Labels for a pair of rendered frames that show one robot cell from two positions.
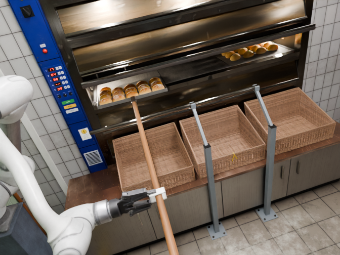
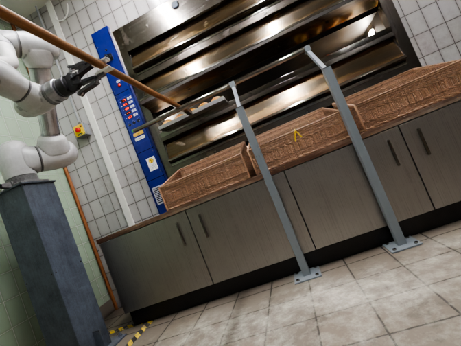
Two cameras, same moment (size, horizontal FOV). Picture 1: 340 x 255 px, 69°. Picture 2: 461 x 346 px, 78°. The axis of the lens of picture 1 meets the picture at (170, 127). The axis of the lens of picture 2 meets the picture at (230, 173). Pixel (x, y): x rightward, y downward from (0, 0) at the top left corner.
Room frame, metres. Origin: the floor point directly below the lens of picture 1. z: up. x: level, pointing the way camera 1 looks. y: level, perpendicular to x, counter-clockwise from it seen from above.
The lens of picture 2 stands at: (-0.20, -0.53, 0.56)
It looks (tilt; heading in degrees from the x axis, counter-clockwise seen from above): 3 degrees up; 18
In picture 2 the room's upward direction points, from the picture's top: 22 degrees counter-clockwise
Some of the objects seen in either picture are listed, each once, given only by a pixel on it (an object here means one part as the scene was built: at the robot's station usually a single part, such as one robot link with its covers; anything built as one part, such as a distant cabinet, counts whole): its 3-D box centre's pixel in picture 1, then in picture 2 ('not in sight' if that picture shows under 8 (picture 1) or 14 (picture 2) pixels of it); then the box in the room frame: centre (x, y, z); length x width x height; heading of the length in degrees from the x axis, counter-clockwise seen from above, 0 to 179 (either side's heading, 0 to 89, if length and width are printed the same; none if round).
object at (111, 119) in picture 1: (203, 94); (274, 104); (1.90, -0.34, 1.02); 1.79 x 0.11 x 0.19; 98
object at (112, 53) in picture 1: (196, 32); (247, 40); (1.90, -0.34, 1.54); 1.79 x 0.11 x 0.19; 98
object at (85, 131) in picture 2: not in sight; (81, 130); (1.65, 1.15, 1.46); 0.10 x 0.07 x 0.10; 98
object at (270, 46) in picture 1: (240, 45); not in sight; (2.41, -0.85, 1.21); 0.61 x 0.48 x 0.06; 8
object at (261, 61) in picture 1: (200, 78); (266, 87); (1.92, -0.33, 1.16); 1.80 x 0.06 x 0.04; 98
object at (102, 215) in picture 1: (103, 211); (55, 91); (0.70, 0.34, 1.20); 0.09 x 0.06 x 0.09; 7
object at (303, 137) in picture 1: (286, 119); (392, 96); (1.72, -1.00, 0.72); 0.56 x 0.49 x 0.28; 97
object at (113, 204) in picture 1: (121, 206); (70, 84); (0.71, 0.26, 1.19); 0.09 x 0.07 x 0.08; 97
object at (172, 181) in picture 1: (152, 159); (209, 172); (1.56, 0.19, 0.72); 0.56 x 0.49 x 0.28; 98
